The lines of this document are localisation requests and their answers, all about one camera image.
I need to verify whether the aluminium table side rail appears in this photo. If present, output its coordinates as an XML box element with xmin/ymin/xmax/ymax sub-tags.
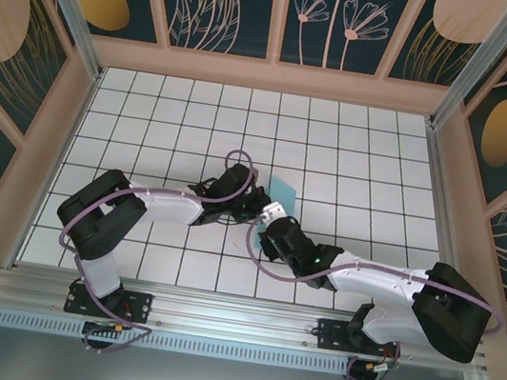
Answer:
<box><xmin>4</xmin><ymin>58</ymin><xmax>106</xmax><ymax>279</ymax></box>
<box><xmin>395</xmin><ymin>123</ymin><xmax>500</xmax><ymax>335</ymax></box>

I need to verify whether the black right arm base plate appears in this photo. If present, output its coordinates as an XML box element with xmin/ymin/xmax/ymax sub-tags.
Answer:
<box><xmin>312</xmin><ymin>316</ymin><xmax>405</xmax><ymax>364</ymax></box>

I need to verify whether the light blue paper sheet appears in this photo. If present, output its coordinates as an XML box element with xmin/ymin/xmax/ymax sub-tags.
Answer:
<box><xmin>263</xmin><ymin>175</ymin><xmax>300</xmax><ymax>219</ymax></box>

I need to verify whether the slotted grey cable duct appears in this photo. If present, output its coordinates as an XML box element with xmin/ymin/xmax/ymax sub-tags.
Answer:
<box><xmin>0</xmin><ymin>307</ymin><xmax>353</xmax><ymax>380</ymax></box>

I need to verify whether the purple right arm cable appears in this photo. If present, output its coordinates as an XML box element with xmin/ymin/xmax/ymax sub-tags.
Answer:
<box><xmin>224</xmin><ymin>212</ymin><xmax>507</xmax><ymax>380</ymax></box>

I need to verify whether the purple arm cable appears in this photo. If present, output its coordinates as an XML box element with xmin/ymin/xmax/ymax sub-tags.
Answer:
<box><xmin>224</xmin><ymin>212</ymin><xmax>507</xmax><ymax>380</ymax></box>
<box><xmin>43</xmin><ymin>124</ymin><xmax>260</xmax><ymax>374</ymax></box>

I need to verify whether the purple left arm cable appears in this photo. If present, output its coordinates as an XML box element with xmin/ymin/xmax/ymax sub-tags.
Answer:
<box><xmin>43</xmin><ymin>124</ymin><xmax>260</xmax><ymax>374</ymax></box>

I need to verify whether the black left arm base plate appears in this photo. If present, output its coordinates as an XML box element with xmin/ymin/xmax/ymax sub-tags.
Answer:
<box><xmin>63</xmin><ymin>279</ymin><xmax>156</xmax><ymax>327</ymax></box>

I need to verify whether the long aluminium mounting rail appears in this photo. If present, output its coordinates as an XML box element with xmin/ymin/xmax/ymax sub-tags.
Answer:
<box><xmin>0</xmin><ymin>257</ymin><xmax>499</xmax><ymax>380</ymax></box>

